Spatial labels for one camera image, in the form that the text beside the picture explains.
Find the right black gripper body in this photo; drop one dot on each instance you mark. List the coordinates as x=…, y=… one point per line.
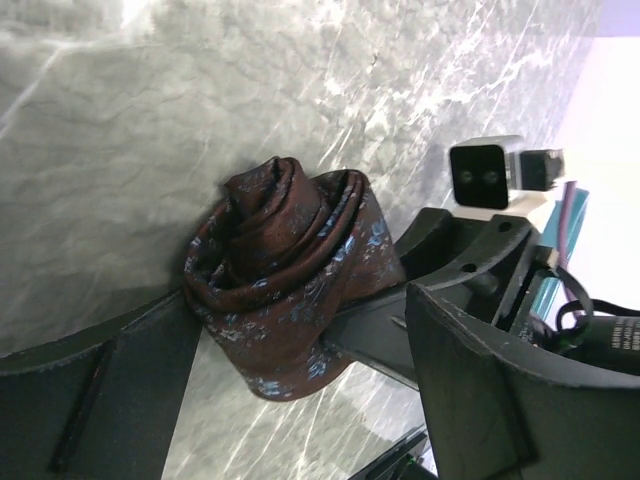
x=593, y=345

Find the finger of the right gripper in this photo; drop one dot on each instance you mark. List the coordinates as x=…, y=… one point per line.
x=373, y=332
x=440, y=250

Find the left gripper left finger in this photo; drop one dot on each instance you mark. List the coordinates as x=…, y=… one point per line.
x=101, y=403

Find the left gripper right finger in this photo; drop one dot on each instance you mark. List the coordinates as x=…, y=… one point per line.
x=497, y=407

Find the brown blue floral tie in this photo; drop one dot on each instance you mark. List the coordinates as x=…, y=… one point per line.
x=275, y=261

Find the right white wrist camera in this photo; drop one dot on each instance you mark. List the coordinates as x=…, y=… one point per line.
x=499, y=175

